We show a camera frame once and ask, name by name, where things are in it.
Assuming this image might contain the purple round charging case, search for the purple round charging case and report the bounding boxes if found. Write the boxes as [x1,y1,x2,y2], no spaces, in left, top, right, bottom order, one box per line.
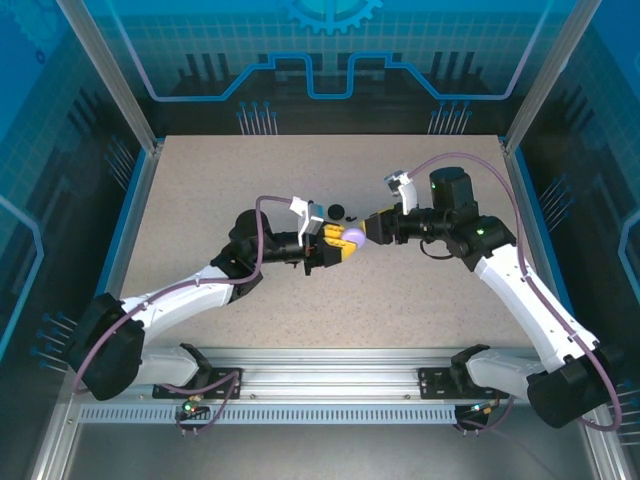
[340,227,368,250]

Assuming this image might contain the small lit circuit board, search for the small lit circuit board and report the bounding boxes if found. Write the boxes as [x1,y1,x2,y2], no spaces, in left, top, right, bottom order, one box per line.
[467,399,501,419]
[180,394,210,420]

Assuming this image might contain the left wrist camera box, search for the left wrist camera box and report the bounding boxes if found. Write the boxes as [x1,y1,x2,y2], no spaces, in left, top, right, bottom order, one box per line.
[289,196,325,247]

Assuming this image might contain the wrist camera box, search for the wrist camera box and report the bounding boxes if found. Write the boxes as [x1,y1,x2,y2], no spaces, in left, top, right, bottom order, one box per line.
[289,196,325,247]
[382,169,419,215]

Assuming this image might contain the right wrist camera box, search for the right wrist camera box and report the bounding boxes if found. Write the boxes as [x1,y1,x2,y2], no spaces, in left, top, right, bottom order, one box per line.
[382,169,419,215]

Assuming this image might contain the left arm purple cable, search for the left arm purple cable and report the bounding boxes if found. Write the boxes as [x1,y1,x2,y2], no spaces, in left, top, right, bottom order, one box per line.
[73,194,296,437]

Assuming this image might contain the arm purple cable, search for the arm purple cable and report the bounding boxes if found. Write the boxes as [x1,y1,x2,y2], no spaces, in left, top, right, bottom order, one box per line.
[407,152,625,437]
[73,194,296,437]

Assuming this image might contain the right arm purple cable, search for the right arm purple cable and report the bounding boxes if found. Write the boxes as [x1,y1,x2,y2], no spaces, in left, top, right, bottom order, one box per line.
[407,152,625,437]

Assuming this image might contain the aluminium table side rail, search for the aluminium table side rail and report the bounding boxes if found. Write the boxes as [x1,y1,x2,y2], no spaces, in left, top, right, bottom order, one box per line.
[499,142,574,361]
[97,142,164,351]

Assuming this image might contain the aluminium mounting rail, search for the aluminium mounting rail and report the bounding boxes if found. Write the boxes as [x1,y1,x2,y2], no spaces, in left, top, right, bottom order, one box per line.
[67,347,596,402]

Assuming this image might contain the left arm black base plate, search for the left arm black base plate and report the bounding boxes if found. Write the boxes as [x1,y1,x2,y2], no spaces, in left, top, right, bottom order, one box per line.
[152,367,245,400]

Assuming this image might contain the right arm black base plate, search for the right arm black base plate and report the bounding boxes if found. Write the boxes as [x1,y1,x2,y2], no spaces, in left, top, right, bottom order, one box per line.
[417,366,510,400]

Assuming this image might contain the slotted grey cable duct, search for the slotted grey cable duct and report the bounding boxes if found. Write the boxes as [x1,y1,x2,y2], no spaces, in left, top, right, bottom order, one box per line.
[78,404,459,426]

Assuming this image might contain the aluminium frame post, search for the aluminium frame post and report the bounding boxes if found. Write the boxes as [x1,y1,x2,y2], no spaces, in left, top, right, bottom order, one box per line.
[54,0,164,154]
[502,0,596,154]

